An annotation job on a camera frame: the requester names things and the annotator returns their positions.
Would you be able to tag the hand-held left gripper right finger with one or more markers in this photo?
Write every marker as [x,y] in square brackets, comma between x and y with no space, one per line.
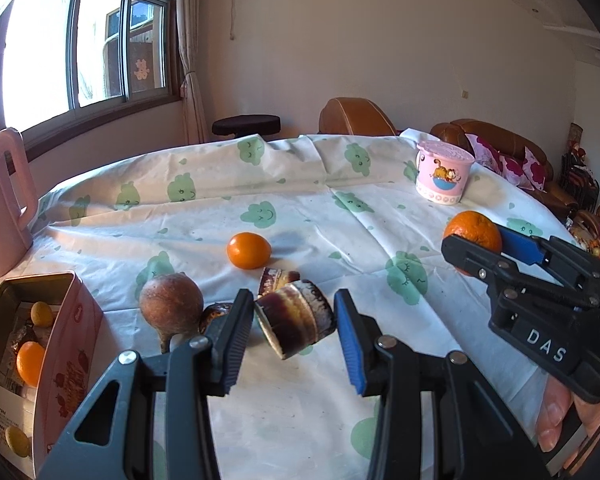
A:
[352,350]

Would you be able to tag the pink electric kettle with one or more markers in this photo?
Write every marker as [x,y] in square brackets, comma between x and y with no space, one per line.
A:
[5,210]

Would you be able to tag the chocolate cake roll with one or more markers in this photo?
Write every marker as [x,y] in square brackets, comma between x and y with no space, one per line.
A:
[275,280]

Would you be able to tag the pink metal tin box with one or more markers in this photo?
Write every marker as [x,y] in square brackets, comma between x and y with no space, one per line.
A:
[65,360]

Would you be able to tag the white green-print tablecloth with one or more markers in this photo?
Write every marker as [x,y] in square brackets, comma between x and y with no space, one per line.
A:
[330,220]

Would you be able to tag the brown leather sofa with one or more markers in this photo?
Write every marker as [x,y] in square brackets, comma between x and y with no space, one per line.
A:
[450,132]

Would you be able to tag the small yellow kumquat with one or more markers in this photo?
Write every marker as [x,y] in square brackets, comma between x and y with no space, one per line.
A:
[42,312]

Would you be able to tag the large brown round fruit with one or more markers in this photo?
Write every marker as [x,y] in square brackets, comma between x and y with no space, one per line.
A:
[170,302]

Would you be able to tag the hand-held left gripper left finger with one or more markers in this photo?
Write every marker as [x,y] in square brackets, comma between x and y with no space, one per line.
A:
[240,330]

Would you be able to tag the dark cluttered shelf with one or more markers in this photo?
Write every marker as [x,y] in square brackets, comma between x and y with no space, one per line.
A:
[580,170]

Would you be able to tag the person's right hand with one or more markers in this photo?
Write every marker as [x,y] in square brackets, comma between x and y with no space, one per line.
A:
[552,410]

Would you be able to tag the pale narrow curtain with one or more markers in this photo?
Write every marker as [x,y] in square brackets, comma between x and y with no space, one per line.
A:
[190,60]

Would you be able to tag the orange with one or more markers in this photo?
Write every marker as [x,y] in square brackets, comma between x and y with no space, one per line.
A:
[248,250]
[30,364]
[467,227]

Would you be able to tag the pink cartoon cup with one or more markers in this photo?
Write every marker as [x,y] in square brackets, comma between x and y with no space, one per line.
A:
[442,175]

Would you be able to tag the floral cushion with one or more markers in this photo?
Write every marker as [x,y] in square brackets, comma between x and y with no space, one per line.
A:
[485,152]
[527,170]

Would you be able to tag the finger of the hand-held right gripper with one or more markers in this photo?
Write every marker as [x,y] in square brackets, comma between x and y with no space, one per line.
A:
[470,260]
[522,247]

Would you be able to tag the sliding glass window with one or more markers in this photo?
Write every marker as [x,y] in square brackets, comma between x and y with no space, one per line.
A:
[95,45]

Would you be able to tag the colourful clutter pile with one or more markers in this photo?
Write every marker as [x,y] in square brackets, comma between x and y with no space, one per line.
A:
[590,240]

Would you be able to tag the black round stool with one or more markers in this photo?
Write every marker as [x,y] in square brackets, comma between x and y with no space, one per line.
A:
[247,124]

